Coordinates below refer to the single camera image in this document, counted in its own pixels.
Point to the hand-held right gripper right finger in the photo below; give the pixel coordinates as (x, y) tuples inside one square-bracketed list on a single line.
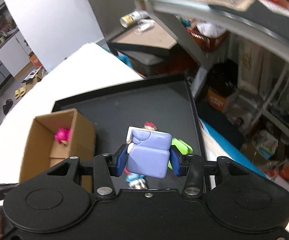
[(175, 162)]

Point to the open cardboard box on floor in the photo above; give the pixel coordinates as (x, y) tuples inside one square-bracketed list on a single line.
[(33, 76)]

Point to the blue figurine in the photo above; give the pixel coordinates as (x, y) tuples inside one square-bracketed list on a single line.
[(137, 181)]

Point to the black shoes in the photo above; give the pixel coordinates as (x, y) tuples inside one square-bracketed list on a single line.
[(7, 105)]

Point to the white blanket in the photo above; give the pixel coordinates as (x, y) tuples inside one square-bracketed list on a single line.
[(72, 75)]

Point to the yellow-labelled can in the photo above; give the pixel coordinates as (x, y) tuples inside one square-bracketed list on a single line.
[(132, 18)]

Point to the purple block toy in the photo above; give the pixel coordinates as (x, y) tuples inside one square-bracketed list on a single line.
[(149, 155)]

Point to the pink animal toy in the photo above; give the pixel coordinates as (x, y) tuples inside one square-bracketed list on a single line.
[(62, 136)]

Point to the orange cardboard box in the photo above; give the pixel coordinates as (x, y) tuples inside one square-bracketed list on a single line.
[(35, 60)]

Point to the brown-top low table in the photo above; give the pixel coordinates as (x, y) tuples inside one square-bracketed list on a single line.
[(144, 38)]

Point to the small red-haired doll figurine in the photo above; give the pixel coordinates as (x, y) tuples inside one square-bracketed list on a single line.
[(150, 126)]

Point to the green hexagonal container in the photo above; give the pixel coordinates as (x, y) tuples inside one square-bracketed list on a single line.
[(182, 146)]

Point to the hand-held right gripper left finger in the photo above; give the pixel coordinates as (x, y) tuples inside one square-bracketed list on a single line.
[(122, 158)]

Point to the red basket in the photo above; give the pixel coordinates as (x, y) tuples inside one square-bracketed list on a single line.
[(209, 41)]

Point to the black bag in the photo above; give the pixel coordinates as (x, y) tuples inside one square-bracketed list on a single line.
[(222, 77)]

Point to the black tray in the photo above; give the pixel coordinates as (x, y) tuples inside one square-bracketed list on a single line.
[(134, 105)]

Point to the blue mat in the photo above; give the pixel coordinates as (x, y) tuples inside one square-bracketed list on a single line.
[(229, 150)]

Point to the white cabinet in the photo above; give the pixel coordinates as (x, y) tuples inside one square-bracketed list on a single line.
[(14, 55)]

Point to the yellow slipper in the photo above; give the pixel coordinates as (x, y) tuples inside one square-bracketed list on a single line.
[(18, 93), (23, 90)]

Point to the grey shelf unit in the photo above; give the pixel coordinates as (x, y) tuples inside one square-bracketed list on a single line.
[(209, 17)]

